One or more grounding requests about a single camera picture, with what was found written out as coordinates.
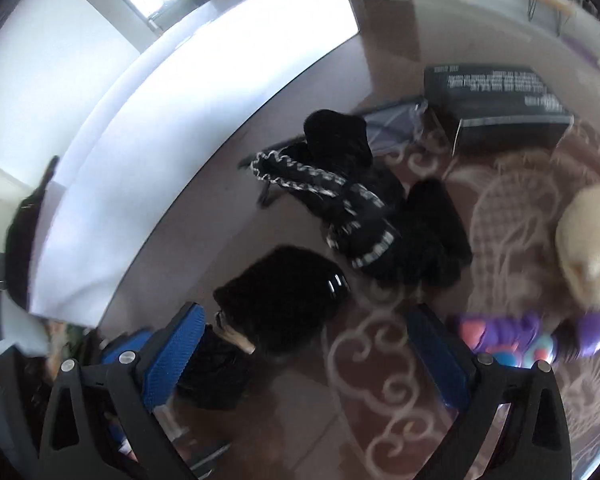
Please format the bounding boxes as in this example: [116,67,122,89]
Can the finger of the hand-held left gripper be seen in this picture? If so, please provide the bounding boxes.
[100,327,153,367]

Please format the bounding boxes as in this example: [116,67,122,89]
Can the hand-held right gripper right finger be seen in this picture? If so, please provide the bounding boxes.
[405,302,573,480]

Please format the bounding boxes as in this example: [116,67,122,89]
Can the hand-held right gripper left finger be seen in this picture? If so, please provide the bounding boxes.
[39,301,205,480]

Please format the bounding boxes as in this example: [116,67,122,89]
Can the dark patterned glass desktop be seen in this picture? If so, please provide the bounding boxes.
[95,0,600,480]

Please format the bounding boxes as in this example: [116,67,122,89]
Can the purple toy wand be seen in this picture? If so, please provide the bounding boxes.
[452,300,600,368]

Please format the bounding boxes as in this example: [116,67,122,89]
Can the dark blurred object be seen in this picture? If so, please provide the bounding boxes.
[4,155,61,311]

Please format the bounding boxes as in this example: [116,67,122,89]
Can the black bow hair accessory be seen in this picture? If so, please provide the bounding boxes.
[237,109,473,291]

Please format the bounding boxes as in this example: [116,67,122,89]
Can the cream knitted hat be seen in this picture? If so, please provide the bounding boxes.
[555,184,600,311]

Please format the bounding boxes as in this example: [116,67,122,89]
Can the white board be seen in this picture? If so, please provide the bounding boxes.
[27,0,359,328]

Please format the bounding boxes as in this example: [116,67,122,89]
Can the grey blue pouch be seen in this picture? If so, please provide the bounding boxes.
[352,97,428,158]

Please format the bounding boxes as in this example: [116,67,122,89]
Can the black cardboard box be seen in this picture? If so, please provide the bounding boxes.
[424,62,576,158]

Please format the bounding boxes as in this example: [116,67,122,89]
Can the purple floor mat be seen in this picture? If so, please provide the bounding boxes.
[555,35,600,68]

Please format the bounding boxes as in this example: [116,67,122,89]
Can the wooden bench stool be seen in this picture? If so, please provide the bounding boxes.
[517,0,578,36]

